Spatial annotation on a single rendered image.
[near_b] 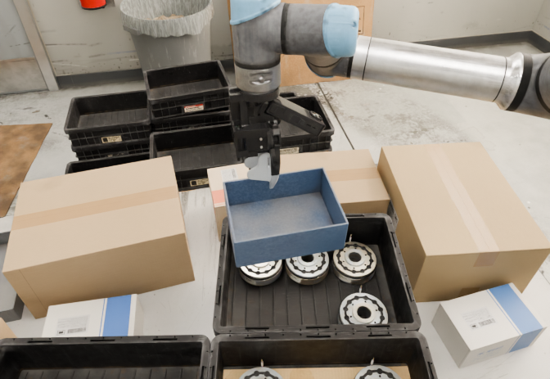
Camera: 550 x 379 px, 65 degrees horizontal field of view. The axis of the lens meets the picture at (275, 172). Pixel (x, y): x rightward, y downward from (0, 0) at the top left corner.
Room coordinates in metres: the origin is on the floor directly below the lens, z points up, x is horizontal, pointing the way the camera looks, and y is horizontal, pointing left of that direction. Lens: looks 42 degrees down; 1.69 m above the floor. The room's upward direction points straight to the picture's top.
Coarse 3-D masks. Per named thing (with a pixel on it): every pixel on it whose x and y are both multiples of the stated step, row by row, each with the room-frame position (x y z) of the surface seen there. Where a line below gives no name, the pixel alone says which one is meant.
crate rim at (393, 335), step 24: (216, 336) 0.39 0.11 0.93; (240, 336) 0.39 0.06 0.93; (264, 336) 0.39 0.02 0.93; (288, 336) 0.39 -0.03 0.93; (312, 336) 0.40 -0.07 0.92; (336, 336) 0.39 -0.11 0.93; (360, 336) 0.39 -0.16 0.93; (384, 336) 0.39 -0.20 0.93; (408, 336) 0.39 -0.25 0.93; (216, 360) 0.35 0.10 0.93; (432, 360) 0.35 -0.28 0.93
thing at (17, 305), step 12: (0, 240) 0.79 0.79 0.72; (0, 252) 0.76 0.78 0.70; (0, 264) 0.72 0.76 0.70; (0, 276) 0.68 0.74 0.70; (0, 288) 0.64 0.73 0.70; (12, 288) 0.64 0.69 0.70; (0, 300) 0.61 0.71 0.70; (12, 300) 0.61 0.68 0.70; (0, 312) 0.55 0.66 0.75; (12, 312) 0.56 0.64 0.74
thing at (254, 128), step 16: (240, 96) 0.61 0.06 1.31; (256, 96) 0.60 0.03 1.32; (272, 96) 0.61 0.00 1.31; (240, 112) 0.61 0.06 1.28; (256, 112) 0.62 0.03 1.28; (240, 128) 0.61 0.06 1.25; (256, 128) 0.60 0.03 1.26; (272, 128) 0.60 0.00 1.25; (240, 144) 0.59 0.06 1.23; (256, 144) 0.59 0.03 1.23; (272, 144) 0.59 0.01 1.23
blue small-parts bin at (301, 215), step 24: (240, 192) 0.60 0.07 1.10; (264, 192) 0.61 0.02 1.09; (288, 192) 0.62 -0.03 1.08; (312, 192) 0.63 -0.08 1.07; (240, 216) 0.57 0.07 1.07; (264, 216) 0.57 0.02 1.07; (288, 216) 0.57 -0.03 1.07; (312, 216) 0.57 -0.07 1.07; (336, 216) 0.54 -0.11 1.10; (240, 240) 0.51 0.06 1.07; (264, 240) 0.46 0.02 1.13; (288, 240) 0.47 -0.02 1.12; (312, 240) 0.48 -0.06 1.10; (336, 240) 0.49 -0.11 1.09; (240, 264) 0.45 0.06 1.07
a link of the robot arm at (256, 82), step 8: (280, 64) 0.64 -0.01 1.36; (240, 72) 0.62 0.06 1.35; (248, 72) 0.61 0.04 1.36; (256, 72) 0.61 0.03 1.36; (264, 72) 0.61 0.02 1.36; (272, 72) 0.61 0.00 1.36; (280, 72) 0.63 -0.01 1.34; (240, 80) 0.62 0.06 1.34; (248, 80) 0.61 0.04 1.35; (256, 80) 0.61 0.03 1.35; (264, 80) 0.61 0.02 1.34; (272, 80) 0.61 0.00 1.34; (280, 80) 0.63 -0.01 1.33; (240, 88) 0.62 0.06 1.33; (248, 88) 0.60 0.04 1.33; (256, 88) 0.60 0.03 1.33; (264, 88) 0.60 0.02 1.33; (272, 88) 0.61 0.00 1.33
